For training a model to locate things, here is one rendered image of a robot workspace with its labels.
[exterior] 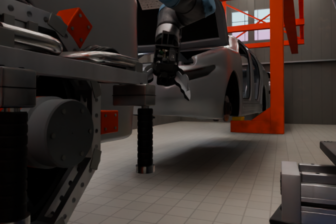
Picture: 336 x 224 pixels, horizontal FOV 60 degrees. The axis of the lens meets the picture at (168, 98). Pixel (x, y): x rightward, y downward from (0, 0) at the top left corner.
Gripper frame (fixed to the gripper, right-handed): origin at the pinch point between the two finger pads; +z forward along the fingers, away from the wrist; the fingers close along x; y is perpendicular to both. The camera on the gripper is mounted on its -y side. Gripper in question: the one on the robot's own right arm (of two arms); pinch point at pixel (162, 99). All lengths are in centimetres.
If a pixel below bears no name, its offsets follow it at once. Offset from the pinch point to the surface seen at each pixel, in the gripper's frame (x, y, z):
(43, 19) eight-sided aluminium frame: -29.2, 19.2, -5.8
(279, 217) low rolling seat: 65, -80, 10
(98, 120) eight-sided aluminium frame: -17.6, -7.9, 4.1
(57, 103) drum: -19.4, 21.5, 17.2
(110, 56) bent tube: -12.0, 21.4, 4.9
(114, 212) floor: -26, -191, -9
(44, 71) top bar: -18.7, 31.9, 18.1
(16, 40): -21.6, 36.9, 17.1
